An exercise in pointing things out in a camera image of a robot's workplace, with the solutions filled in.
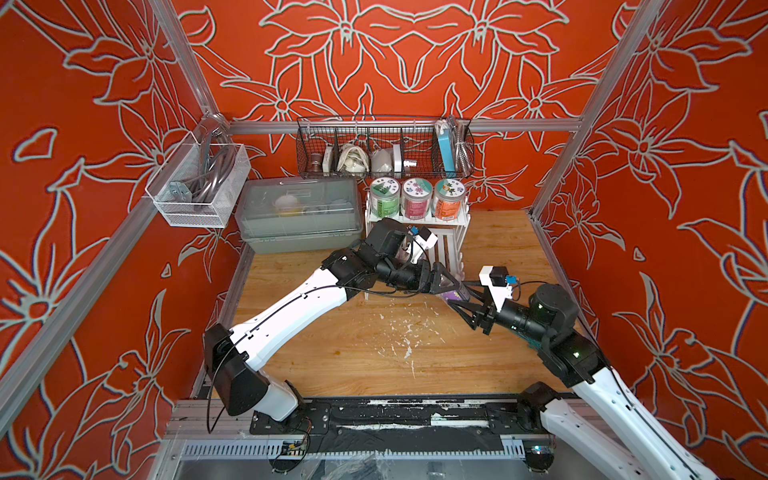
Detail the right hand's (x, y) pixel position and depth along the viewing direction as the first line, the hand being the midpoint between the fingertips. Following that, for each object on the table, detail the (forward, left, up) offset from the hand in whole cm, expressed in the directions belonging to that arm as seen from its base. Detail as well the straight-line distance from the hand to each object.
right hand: (451, 295), depth 64 cm
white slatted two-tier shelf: (+24, -4, -17) cm, 30 cm away
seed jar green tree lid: (+25, +15, +6) cm, 30 cm away
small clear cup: (-1, 0, +1) cm, 2 cm away
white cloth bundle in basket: (+45, +25, +4) cm, 52 cm away
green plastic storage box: (+36, +44, -12) cm, 58 cm away
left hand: (+1, +1, +2) cm, 3 cm away
